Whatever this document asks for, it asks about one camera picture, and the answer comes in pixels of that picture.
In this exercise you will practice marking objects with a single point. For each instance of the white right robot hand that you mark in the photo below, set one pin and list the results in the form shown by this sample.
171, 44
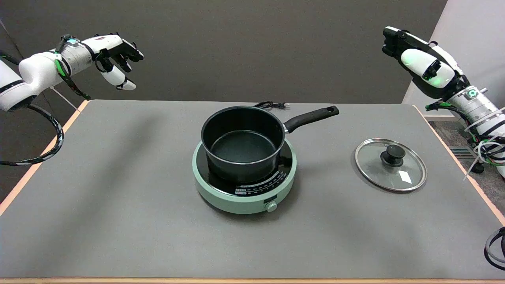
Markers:
422, 65

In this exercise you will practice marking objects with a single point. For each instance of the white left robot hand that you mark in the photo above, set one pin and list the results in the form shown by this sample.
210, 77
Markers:
114, 75

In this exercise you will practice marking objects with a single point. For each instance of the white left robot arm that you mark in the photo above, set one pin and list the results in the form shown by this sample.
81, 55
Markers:
35, 71

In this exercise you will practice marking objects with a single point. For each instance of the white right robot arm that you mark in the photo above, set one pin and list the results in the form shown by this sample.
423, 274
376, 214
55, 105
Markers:
479, 107

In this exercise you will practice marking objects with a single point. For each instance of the floor vent grille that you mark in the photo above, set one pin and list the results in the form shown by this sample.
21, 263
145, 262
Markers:
462, 152

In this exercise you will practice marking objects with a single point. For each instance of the glass lid black knob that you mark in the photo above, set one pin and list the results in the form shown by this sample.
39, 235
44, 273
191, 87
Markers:
371, 165

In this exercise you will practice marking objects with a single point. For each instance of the gray table mat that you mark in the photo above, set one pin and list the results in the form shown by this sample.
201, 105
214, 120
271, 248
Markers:
118, 217

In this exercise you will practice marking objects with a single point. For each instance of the green induction cooker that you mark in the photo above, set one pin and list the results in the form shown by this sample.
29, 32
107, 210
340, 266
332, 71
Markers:
221, 197

